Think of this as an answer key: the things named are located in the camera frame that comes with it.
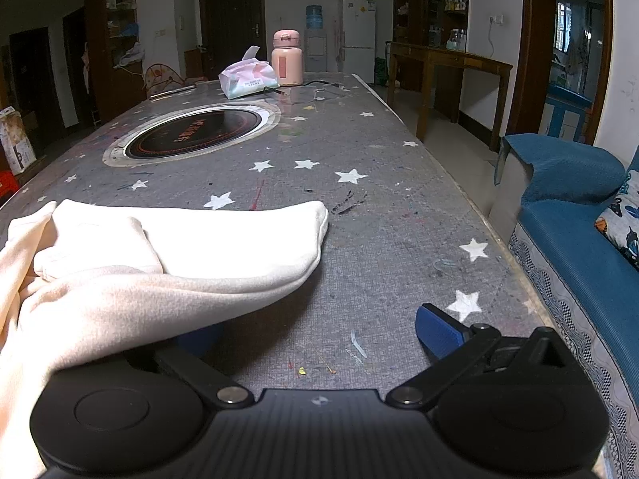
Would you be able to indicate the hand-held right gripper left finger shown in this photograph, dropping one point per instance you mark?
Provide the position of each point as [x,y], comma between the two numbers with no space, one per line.
[197,366]

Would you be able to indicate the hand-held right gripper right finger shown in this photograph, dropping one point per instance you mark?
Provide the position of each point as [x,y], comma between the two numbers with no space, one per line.
[442,329]

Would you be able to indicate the cream sweater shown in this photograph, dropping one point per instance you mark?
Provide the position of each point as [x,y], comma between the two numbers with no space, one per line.
[150,299]

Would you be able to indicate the grey star-print table cover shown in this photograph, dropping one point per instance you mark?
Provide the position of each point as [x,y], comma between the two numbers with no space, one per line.
[349,219]

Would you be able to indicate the blue sofa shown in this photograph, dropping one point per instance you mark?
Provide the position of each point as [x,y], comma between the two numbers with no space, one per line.
[569,239]

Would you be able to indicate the butterfly print cushion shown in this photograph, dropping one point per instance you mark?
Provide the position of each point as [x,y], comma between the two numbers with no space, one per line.
[621,219]

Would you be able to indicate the round black induction cooktop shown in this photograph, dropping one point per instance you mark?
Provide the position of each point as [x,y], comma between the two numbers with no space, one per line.
[194,132]

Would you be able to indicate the small blue cabinet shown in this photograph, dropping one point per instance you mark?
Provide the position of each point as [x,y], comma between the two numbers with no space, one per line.
[566,110]

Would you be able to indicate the red plastic stool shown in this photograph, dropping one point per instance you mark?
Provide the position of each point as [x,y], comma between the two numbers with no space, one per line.
[7,187]

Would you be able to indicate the wooden side desk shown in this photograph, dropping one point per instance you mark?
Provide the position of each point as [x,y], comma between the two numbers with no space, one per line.
[449,60]

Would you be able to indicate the metal strip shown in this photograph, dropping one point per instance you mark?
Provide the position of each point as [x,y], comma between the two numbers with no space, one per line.
[172,91]

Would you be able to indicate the glass jar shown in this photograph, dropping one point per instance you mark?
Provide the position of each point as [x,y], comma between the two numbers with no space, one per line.
[458,41]

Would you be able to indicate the printed paper sack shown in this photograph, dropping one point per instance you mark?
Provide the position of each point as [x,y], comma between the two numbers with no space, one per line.
[15,142]

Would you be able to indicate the soft tissue pack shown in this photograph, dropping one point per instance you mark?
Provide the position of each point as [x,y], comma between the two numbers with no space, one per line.
[247,80]

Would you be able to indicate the floor fan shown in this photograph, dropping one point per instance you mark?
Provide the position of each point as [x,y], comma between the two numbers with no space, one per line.
[162,77]

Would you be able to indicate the white refrigerator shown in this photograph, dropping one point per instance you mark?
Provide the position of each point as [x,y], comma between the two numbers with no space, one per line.
[358,35]

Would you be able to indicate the pink thermos bottle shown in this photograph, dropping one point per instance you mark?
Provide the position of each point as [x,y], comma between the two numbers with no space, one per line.
[287,62]

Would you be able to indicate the wooden open shelf unit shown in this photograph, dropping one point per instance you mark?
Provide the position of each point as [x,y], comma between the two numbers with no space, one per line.
[120,60]

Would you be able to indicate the wooden display cabinet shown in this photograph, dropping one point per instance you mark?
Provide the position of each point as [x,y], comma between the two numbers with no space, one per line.
[429,5]

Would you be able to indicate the water dispenser with blue bottle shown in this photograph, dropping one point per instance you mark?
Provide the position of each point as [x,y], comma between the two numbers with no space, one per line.
[314,25]

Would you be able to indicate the dark wooden door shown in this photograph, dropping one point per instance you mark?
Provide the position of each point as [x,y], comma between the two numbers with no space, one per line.
[232,25]

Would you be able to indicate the white wall socket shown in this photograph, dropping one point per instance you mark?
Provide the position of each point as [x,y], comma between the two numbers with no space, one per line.
[495,19]

